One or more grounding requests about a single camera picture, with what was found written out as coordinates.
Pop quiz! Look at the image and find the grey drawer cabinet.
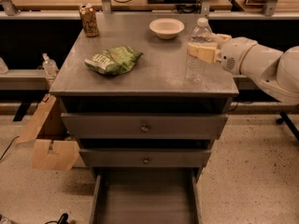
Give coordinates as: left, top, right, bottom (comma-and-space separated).
49, 13, 240, 224

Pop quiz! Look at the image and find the clear bottle on shelf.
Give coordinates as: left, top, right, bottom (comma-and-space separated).
42, 53, 59, 77

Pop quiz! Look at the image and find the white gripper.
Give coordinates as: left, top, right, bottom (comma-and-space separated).
187, 34, 257, 75

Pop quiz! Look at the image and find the grey open bottom drawer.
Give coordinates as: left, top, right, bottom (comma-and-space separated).
89, 168, 203, 224

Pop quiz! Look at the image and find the grey middle drawer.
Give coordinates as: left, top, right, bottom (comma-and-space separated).
79, 148, 211, 168

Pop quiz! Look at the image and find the black cable on floor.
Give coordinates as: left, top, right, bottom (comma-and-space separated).
0, 135, 21, 162

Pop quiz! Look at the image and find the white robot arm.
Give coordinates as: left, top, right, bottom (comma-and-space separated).
187, 34, 299, 105

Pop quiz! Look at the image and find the gold drink can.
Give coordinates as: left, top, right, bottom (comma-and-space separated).
78, 4, 99, 37

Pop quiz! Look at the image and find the brown cardboard box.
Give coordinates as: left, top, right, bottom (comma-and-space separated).
16, 94, 85, 171

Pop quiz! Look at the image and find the green chip bag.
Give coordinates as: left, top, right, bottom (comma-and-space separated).
84, 46, 143, 76

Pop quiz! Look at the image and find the black object bottom left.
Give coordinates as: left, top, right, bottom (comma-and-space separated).
45, 213, 69, 224

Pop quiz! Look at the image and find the clear plastic water bottle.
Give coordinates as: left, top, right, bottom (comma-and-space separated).
186, 18, 212, 83

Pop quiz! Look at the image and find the black table leg right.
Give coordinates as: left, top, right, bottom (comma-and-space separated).
277, 112, 299, 141

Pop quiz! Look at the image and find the white paper bowl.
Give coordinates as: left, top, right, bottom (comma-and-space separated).
149, 19, 185, 39

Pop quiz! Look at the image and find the grey top drawer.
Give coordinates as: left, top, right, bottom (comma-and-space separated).
62, 113, 227, 140

